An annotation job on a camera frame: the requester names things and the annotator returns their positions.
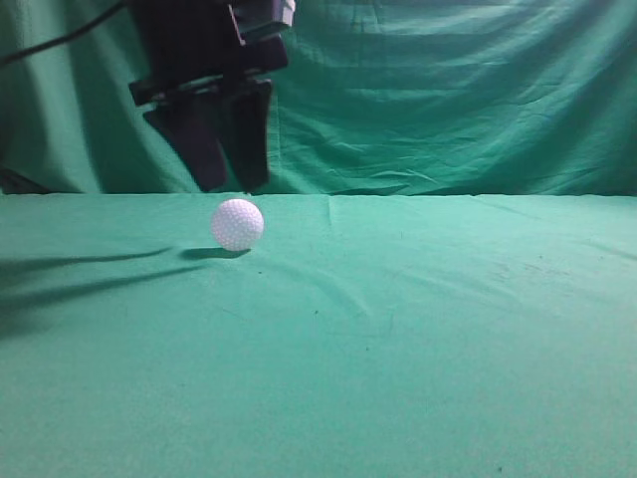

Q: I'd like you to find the green table cloth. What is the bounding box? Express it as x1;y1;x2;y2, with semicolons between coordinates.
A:
1;194;636;477

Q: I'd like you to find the green backdrop curtain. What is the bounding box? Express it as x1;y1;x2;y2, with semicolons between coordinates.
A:
1;1;636;195

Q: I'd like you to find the white dimpled golf ball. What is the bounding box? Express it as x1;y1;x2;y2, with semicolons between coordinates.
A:
211;198;265;252

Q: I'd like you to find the black cable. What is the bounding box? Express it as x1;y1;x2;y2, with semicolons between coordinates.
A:
0;0;125;65

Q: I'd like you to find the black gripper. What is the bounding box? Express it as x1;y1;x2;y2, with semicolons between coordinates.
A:
124;1;296;193

